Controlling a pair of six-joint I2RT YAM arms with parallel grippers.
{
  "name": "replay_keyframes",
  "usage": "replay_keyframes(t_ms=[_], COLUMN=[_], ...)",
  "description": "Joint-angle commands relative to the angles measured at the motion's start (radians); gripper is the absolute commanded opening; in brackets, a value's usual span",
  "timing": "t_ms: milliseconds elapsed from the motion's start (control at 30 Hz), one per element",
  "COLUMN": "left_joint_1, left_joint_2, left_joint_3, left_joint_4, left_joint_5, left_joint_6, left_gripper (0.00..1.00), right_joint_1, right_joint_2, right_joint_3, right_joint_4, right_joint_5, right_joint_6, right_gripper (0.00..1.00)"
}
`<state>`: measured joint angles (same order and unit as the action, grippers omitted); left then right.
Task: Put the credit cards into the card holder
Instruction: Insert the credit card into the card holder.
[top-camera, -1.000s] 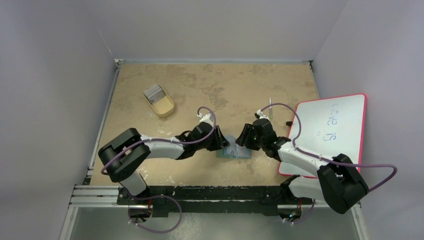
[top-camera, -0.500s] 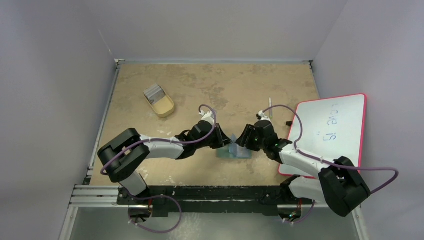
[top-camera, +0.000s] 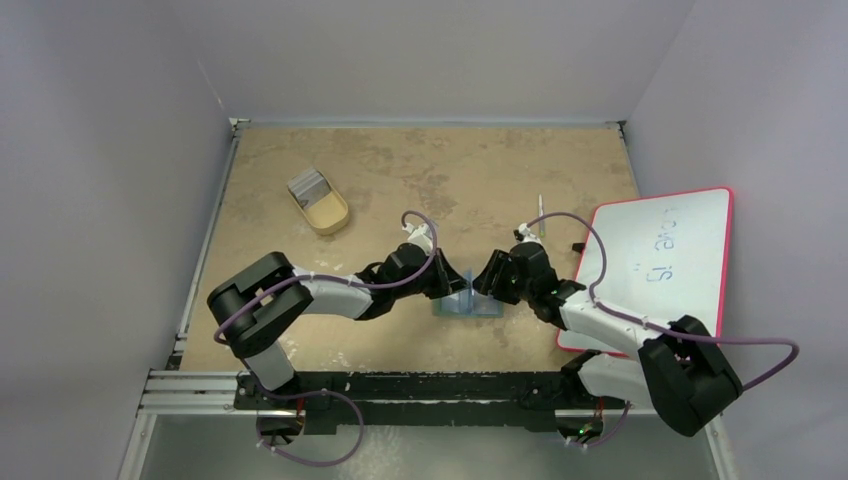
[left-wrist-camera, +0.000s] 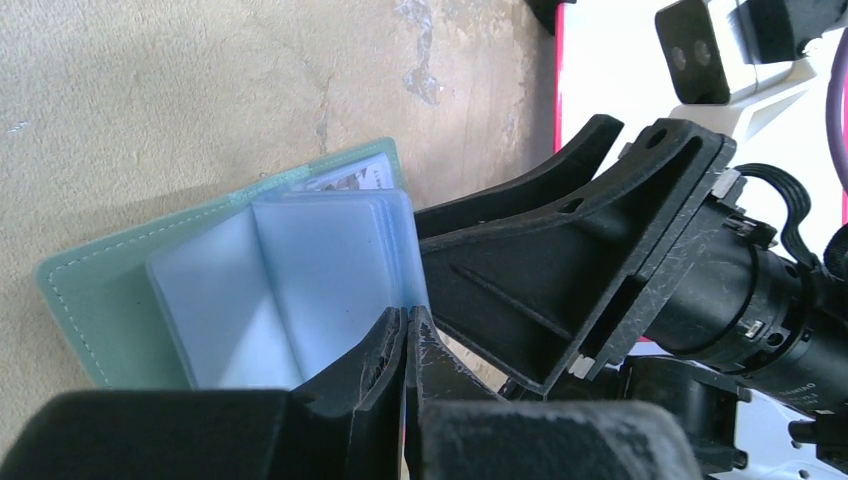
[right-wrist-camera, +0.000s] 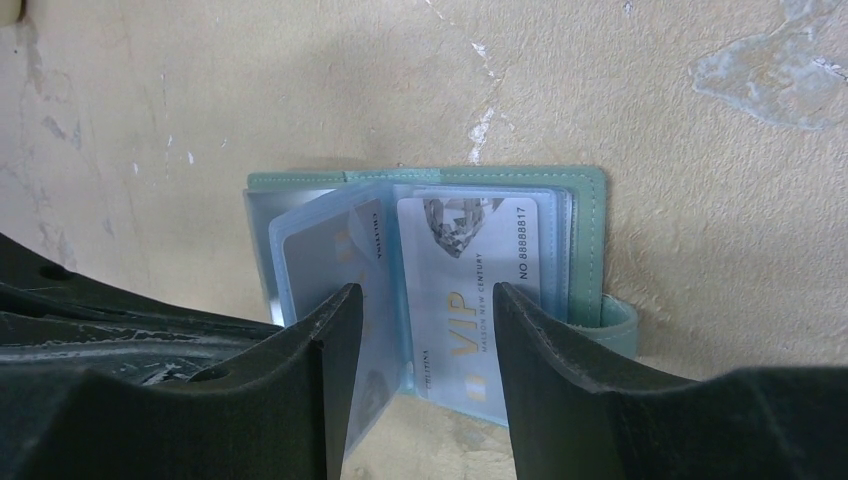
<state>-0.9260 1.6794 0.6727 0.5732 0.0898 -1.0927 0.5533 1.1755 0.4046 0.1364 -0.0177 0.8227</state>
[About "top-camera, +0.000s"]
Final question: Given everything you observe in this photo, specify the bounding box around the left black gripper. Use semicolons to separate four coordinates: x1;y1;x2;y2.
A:
393;248;469;301

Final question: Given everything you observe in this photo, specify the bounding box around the green card holder wallet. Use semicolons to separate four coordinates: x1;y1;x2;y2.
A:
431;286;504;318

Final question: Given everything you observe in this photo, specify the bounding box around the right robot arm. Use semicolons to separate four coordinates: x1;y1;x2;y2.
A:
472;242;743;437

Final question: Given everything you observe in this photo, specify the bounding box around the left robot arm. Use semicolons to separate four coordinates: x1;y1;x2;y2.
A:
206;243;470;409

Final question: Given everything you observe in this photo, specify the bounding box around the stack of cards in tray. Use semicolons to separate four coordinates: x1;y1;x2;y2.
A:
287;168;332;210

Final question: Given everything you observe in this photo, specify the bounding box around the white marker pen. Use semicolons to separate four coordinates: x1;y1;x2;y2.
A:
536;194;545;238

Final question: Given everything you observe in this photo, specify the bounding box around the beige oval tray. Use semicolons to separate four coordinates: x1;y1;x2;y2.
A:
290;171;350;236

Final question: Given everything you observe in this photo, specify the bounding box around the pink framed whiteboard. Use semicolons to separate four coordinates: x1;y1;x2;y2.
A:
575;187;734;336

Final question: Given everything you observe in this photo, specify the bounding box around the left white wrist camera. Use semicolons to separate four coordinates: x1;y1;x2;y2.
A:
402;223;434;252

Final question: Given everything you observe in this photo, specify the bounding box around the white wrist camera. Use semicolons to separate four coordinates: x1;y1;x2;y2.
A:
513;223;541;244
402;223;434;252

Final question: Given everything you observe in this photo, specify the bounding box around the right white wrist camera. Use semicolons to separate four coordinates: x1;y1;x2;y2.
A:
513;223;541;244

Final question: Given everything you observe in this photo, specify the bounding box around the black base frame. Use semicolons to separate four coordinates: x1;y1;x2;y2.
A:
234;368;624;442

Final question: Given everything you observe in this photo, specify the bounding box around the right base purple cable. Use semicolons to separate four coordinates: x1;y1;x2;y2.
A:
563;400;631;452

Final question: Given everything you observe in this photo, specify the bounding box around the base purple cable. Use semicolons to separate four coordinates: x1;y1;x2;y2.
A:
255;388;368;469
563;400;631;452

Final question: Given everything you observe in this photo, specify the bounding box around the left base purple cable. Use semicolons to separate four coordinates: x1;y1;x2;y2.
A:
255;388;368;469

